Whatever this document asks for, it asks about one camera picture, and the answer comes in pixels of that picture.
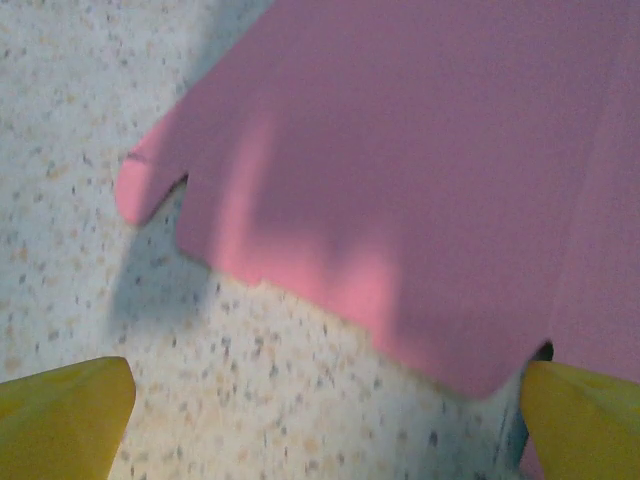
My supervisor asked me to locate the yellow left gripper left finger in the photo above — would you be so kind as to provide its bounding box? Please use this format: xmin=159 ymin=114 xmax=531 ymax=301
xmin=0 ymin=355 xmax=137 ymax=480

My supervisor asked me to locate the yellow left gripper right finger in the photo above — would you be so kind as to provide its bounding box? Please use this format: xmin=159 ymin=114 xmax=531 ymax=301
xmin=519 ymin=360 xmax=640 ymax=480

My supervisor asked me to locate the pink paper box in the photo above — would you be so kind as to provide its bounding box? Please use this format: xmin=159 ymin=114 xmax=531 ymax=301
xmin=114 ymin=0 xmax=640 ymax=480

